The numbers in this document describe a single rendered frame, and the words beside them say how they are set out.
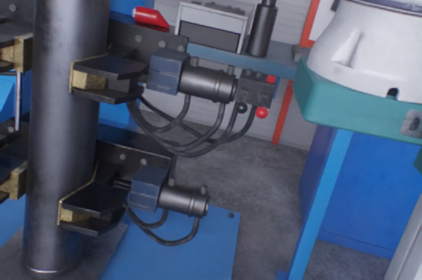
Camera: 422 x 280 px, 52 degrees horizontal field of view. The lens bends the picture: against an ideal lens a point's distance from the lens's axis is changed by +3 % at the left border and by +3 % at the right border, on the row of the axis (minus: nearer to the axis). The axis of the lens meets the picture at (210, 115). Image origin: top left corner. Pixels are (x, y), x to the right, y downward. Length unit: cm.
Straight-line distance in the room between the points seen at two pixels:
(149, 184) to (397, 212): 142
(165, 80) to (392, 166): 137
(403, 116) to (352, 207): 184
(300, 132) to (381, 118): 290
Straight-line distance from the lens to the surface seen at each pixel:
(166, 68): 138
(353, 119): 60
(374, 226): 252
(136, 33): 152
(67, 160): 148
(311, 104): 59
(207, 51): 147
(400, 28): 59
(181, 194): 159
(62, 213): 151
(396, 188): 242
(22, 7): 168
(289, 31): 328
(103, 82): 130
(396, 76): 58
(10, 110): 183
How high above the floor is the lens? 138
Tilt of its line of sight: 22 degrees down
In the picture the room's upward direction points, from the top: 12 degrees clockwise
